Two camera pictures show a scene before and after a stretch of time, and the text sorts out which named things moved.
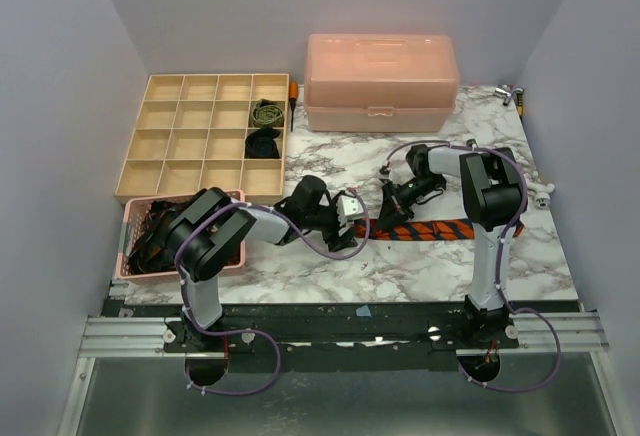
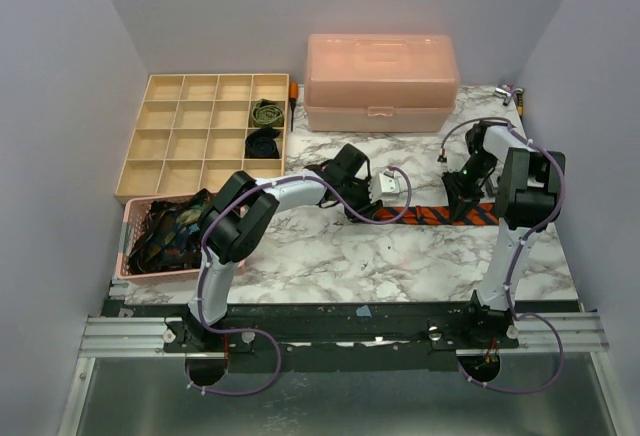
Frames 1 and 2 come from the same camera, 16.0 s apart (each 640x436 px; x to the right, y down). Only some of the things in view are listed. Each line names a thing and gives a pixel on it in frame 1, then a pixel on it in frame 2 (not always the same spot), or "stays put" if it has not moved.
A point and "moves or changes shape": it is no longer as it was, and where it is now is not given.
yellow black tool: x=520 y=105 stays put
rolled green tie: x=267 y=114 stays put
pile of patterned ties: x=151 y=251 stays put
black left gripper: x=337 y=242 to x=366 y=208
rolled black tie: x=262 y=144 stays put
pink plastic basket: x=239 y=198 moves or changes shape
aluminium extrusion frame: x=125 y=383 stays put
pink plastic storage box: x=378 y=83 stays put
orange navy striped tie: x=427 y=230 moves or changes shape
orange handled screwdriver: x=293 y=96 stays put
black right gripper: x=393 y=203 to x=459 y=188
